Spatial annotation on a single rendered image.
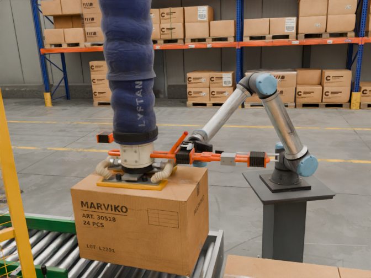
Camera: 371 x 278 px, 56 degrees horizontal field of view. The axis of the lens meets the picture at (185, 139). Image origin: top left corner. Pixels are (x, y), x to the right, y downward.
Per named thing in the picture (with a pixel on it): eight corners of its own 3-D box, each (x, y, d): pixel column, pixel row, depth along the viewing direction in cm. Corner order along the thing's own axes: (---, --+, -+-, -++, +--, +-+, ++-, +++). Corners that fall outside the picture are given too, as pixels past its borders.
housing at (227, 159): (220, 165, 164) (220, 156, 162) (222, 160, 170) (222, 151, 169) (234, 166, 162) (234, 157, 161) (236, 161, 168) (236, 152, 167)
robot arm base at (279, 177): (267, 175, 254) (267, 162, 251) (291, 172, 257) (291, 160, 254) (278, 185, 236) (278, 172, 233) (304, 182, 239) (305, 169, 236)
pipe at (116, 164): (97, 177, 171) (95, 167, 170) (118, 160, 195) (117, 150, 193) (162, 182, 163) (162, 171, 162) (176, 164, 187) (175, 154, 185)
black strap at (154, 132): (105, 141, 166) (104, 133, 165) (124, 128, 187) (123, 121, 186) (149, 143, 160) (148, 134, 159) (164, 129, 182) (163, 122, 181)
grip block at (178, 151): (174, 164, 168) (173, 153, 166) (179, 157, 177) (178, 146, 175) (190, 165, 166) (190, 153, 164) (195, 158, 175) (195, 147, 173)
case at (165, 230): (79, 258, 181) (69, 188, 170) (116, 220, 218) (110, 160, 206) (189, 277, 163) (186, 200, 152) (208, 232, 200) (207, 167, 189)
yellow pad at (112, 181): (96, 186, 171) (95, 176, 169) (105, 178, 180) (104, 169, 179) (162, 191, 163) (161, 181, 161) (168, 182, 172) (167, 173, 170)
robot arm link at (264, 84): (306, 161, 236) (262, 66, 209) (323, 170, 220) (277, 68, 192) (289, 174, 235) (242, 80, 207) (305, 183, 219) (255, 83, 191)
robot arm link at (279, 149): (289, 160, 253) (289, 138, 248) (303, 168, 237) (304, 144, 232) (270, 164, 249) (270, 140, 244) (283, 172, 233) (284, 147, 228)
